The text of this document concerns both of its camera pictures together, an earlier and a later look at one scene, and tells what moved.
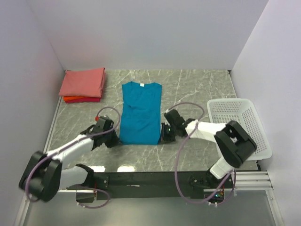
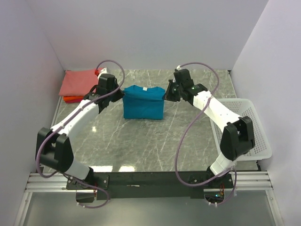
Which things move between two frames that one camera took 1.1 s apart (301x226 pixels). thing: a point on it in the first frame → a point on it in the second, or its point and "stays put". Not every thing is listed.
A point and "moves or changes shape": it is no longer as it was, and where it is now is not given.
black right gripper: [163, 135] → [168, 95]
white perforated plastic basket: [243, 112] stays put
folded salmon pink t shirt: [86, 83] stays put
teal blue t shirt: [140, 117] moves or changes shape
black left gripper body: [111, 139] → [115, 88]
